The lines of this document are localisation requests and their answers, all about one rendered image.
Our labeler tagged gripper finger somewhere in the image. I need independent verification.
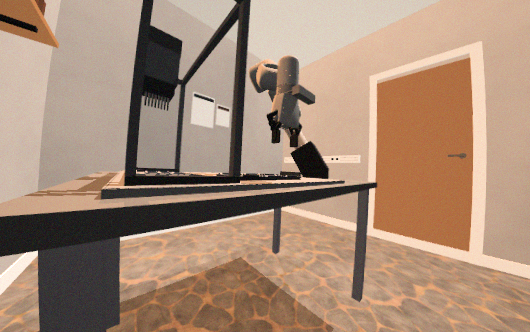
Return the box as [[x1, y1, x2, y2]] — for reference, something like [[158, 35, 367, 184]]
[[267, 110, 282, 144], [289, 122, 302, 147]]

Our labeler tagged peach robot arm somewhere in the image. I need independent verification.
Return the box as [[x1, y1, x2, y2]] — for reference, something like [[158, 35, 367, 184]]
[[249, 55, 315, 151]]

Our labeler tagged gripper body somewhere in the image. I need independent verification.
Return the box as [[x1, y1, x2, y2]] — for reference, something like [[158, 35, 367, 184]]
[[271, 92, 299, 130]]

